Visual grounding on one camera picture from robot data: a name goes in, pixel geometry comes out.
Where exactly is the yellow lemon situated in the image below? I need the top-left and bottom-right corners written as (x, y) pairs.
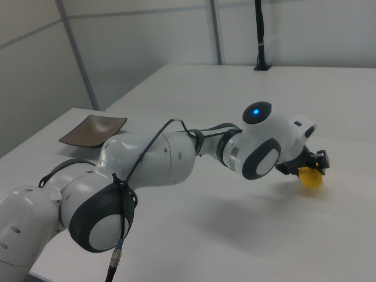
top-left (298, 166), bottom-right (324, 189)

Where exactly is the brown square ceramic plate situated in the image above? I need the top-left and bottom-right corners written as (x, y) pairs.
top-left (58, 115), bottom-right (128, 149)

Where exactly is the black pole with base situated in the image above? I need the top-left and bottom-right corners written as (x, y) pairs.
top-left (253, 0), bottom-right (273, 72)

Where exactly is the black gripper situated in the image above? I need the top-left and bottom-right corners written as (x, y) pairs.
top-left (275, 146), bottom-right (330, 177)

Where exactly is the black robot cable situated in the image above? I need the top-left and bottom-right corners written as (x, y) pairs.
top-left (105, 117), bottom-right (206, 282)

